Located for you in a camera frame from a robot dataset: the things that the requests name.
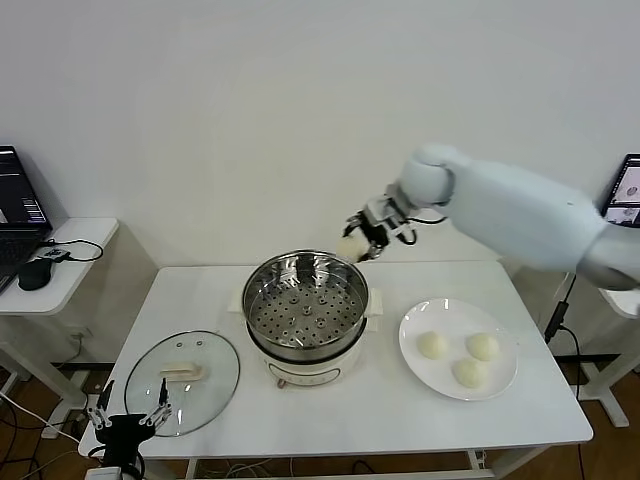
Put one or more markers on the white wall socket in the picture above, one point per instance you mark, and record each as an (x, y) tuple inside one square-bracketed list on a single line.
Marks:
[(81, 334)]

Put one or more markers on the white round plate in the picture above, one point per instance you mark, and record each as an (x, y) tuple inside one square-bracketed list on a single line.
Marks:
[(450, 315)]

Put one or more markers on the stainless steel steamer basket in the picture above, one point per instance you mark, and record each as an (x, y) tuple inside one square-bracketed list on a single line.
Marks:
[(305, 310)]

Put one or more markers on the white table frame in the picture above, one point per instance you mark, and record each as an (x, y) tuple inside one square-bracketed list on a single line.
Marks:
[(192, 470)]

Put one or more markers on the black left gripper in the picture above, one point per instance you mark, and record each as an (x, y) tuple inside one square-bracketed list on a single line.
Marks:
[(122, 432)]

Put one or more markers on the black open laptop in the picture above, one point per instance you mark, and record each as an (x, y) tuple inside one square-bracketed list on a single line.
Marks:
[(20, 200), (625, 190)]

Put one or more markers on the white steamed baozi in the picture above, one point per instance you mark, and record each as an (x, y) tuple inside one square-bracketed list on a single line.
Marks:
[(349, 247), (482, 346), (432, 345), (471, 372)]

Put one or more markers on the black computer mouse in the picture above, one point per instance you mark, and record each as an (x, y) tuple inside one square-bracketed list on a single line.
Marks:
[(35, 276)]

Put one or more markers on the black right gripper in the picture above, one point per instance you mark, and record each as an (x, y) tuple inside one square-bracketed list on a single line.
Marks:
[(382, 217)]

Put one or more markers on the white side table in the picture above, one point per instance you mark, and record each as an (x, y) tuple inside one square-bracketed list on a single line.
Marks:
[(60, 295), (620, 302)]

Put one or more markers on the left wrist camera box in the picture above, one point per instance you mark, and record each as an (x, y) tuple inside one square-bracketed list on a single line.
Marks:
[(105, 474)]

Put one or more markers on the round glass pot lid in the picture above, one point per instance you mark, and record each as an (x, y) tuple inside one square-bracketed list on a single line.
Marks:
[(200, 400)]

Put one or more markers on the white electric cooker pot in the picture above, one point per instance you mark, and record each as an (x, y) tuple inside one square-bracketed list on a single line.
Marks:
[(312, 372)]

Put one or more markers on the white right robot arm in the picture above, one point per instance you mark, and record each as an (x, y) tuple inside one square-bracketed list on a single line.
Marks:
[(525, 215)]

